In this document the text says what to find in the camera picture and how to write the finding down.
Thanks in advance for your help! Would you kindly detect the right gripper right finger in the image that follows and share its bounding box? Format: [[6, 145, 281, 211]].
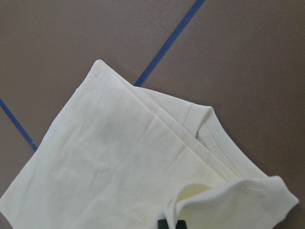
[[176, 220, 187, 229]]

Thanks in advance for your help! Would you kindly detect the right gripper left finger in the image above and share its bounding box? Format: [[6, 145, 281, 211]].
[[157, 220, 168, 229]]

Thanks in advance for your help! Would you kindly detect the cream long-sleeve cat shirt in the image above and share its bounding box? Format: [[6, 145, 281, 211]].
[[0, 60, 298, 229]]

